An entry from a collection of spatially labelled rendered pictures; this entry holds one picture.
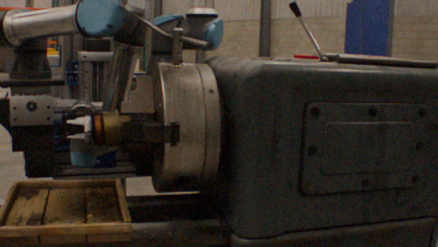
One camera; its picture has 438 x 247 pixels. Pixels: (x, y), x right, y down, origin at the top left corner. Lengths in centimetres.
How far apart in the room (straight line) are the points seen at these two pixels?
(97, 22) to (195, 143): 45
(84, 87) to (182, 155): 82
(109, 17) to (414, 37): 1204
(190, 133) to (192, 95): 8
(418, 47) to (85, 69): 1166
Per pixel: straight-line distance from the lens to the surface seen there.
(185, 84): 105
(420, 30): 1297
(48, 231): 104
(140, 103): 117
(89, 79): 179
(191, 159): 104
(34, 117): 154
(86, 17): 131
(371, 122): 113
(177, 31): 110
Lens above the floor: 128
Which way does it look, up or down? 9 degrees down
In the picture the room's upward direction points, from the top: 2 degrees clockwise
